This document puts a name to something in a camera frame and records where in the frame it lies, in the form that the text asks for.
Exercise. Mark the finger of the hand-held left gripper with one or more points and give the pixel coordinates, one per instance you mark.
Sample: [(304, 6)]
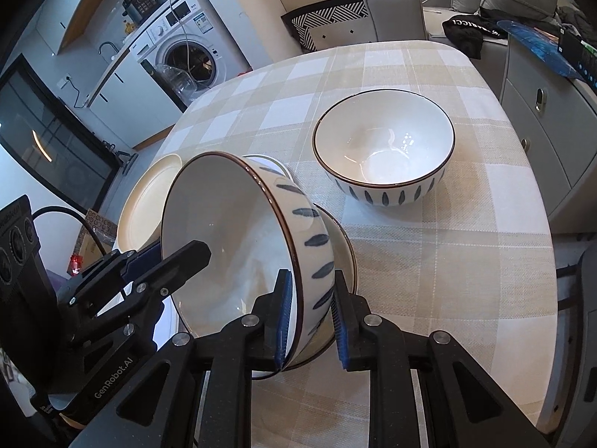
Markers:
[(186, 259), (142, 261)]

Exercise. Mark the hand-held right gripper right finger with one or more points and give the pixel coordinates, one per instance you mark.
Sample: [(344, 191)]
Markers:
[(340, 331)]

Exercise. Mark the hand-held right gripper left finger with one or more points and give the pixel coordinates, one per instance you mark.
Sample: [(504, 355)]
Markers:
[(283, 322)]

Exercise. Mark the white bowl blue leaf pattern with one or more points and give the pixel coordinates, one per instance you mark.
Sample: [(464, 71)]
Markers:
[(382, 149), (224, 242)]

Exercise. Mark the cream plate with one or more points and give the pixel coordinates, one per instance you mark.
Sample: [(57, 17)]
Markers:
[(144, 205)]

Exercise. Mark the white plate gold black band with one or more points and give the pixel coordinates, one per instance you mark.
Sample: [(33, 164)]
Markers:
[(343, 261)]

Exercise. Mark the white plate thin gold rim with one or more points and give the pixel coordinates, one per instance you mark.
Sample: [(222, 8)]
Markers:
[(275, 164)]

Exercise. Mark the brown patterned cardboard box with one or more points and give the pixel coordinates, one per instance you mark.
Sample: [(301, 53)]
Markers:
[(98, 233)]

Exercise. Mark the beige checked tablecloth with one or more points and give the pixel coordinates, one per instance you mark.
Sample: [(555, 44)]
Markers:
[(419, 266)]

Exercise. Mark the black framed glass door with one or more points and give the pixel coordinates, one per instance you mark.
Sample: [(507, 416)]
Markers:
[(51, 135)]

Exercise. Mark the white base cabinet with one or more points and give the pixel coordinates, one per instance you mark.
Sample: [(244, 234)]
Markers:
[(135, 98)]

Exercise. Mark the white washing machine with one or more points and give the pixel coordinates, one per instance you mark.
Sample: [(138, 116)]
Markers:
[(186, 32)]

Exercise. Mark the dark grey chair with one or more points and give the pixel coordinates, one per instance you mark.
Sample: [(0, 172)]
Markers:
[(585, 336)]

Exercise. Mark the black white patterned cushion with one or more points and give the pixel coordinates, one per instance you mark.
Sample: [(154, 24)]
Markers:
[(326, 25)]

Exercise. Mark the grey side cabinet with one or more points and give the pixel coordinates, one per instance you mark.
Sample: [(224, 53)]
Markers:
[(536, 126)]

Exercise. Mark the black printed garment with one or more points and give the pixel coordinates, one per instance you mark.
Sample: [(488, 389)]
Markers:
[(471, 32)]

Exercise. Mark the grey sofa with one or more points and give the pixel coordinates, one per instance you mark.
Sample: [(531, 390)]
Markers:
[(392, 4)]

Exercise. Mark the blue sheet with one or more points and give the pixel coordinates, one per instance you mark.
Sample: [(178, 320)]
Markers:
[(531, 42)]

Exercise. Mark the black printed box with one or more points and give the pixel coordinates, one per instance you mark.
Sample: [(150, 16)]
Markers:
[(578, 53)]

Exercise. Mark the white wall cabinet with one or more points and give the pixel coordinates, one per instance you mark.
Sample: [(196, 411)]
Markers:
[(93, 4)]

